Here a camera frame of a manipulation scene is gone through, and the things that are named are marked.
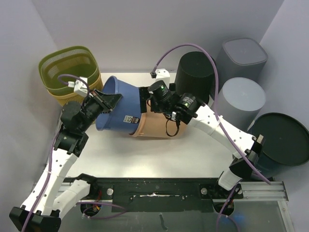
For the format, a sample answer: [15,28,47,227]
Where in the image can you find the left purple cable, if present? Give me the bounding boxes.
[21,74,128,232]

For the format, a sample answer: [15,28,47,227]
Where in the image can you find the light grey round bin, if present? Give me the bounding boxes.
[216,77,266,132]

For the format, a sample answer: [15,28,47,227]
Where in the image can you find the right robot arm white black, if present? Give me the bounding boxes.
[139,80,267,198]

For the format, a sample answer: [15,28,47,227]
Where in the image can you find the grey mesh square basket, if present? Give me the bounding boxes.
[214,38,268,90]

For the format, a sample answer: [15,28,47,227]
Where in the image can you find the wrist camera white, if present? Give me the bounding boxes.
[68,77,89,97]
[150,69,170,86]

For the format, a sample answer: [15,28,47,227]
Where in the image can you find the tan mesh square basket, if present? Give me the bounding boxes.
[47,73,103,106]

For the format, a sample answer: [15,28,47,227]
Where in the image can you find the tan round bin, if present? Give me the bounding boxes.
[130,101,177,138]

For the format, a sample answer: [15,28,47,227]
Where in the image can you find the purple cable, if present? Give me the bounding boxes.
[21,74,128,232]
[150,43,272,232]

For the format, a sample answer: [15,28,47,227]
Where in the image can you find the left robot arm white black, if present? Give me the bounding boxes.
[9,89,123,232]

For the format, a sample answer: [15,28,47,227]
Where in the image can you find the dark navy round bin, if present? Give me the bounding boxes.
[247,113,309,178]

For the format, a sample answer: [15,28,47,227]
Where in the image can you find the black ribbed round bin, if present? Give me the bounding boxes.
[175,51,215,103]

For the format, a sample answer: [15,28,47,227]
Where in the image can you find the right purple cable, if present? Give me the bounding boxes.
[150,43,272,232]

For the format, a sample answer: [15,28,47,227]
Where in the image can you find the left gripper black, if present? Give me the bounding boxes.
[78,88,122,132]

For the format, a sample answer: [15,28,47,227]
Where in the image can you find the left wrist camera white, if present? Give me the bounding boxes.
[68,77,89,97]

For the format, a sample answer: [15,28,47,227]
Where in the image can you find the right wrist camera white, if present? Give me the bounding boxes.
[150,69,170,86]

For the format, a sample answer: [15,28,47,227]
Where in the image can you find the blue round bin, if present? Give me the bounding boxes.
[96,76,141,134]

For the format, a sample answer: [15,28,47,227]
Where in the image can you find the green mesh square basket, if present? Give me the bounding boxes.
[38,46,99,96]

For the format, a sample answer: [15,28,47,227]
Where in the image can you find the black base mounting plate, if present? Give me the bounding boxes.
[70,177,242,214]

